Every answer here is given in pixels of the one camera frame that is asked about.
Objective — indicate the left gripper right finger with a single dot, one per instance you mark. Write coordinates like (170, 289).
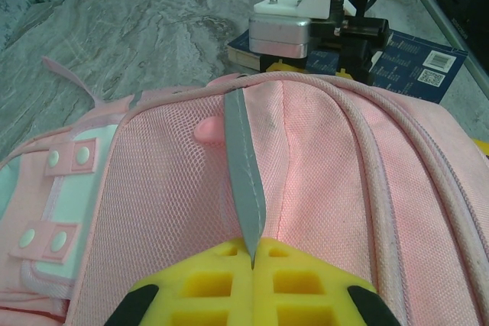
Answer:
(305, 295)

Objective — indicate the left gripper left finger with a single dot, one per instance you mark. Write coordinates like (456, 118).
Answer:
(214, 295)

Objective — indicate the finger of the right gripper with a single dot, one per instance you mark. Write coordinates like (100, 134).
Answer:
(282, 67)
(344, 74)

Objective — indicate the dark blue barcode book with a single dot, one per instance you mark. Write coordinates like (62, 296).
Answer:
(412, 70)

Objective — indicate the pink student backpack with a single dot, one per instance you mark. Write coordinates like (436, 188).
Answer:
(305, 150)

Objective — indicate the yellow book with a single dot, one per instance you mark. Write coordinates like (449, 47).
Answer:
(483, 146)

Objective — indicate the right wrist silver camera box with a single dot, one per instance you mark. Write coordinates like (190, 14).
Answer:
(279, 36)

